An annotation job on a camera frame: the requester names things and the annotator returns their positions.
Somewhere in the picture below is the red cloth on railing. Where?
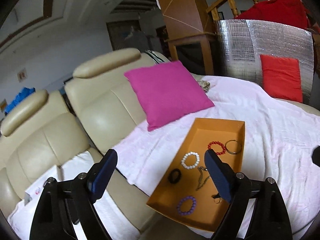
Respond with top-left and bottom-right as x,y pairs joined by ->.
234,0 -> 308,29

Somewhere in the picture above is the bronze feather pendant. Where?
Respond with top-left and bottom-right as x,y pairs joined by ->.
196,166 -> 210,191

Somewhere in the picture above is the dark wooden bangle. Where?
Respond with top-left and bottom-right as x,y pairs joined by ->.
168,168 -> 182,184

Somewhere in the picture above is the red bead bracelet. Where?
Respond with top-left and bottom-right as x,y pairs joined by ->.
207,140 -> 227,156

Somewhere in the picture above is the red pillow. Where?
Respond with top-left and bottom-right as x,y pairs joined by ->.
260,55 -> 303,103

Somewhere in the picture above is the magenta pillow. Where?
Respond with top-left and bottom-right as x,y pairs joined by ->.
124,61 -> 214,132

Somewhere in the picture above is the orange jewelry box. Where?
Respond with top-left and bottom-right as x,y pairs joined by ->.
146,118 -> 245,232

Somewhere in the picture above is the patterned small cloth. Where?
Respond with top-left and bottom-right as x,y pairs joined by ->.
197,80 -> 210,93

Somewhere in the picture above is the silver foil insulation panel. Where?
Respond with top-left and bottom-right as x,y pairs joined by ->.
216,20 -> 314,104

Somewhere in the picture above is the purple bead bracelet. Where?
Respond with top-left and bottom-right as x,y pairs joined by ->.
176,195 -> 198,216

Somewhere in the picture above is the white pearl bracelet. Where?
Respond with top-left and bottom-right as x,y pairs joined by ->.
180,151 -> 201,170

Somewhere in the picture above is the beige leather sofa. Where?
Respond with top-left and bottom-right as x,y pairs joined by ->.
1,50 -> 319,239

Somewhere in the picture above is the pink white blanket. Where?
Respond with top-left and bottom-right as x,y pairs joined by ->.
1,76 -> 319,239

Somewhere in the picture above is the metal hoop bangle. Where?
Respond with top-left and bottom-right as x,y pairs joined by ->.
225,140 -> 242,155

